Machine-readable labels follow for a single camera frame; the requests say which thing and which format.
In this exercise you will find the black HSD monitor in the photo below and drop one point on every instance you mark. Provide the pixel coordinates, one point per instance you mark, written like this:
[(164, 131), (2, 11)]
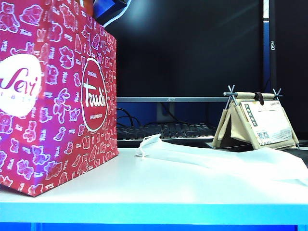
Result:
[(288, 72)]

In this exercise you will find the red printed paper bag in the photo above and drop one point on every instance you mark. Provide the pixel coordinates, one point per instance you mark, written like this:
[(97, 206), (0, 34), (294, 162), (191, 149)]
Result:
[(48, 108)]

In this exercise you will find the orange fruit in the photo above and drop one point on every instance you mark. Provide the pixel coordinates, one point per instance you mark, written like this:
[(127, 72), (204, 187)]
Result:
[(87, 3)]

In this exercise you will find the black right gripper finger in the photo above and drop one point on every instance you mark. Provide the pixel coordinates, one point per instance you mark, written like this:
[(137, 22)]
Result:
[(108, 9)]

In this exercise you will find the black keyboard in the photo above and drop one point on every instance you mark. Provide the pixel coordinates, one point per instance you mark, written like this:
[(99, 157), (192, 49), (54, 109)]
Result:
[(180, 131)]

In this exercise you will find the black monitor with silver bezel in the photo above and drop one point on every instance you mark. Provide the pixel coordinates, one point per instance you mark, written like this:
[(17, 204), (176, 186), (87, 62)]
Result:
[(192, 48)]

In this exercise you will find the beige fabric calendar stand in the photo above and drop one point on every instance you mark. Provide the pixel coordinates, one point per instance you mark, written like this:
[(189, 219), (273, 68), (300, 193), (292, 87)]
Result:
[(240, 130)]

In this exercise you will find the black desk mat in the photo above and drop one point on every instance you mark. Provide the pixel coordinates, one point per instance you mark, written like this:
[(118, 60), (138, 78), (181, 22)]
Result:
[(300, 156)]

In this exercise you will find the white desk calendar pages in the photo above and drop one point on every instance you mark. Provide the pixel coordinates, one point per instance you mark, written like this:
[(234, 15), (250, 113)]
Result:
[(269, 120)]

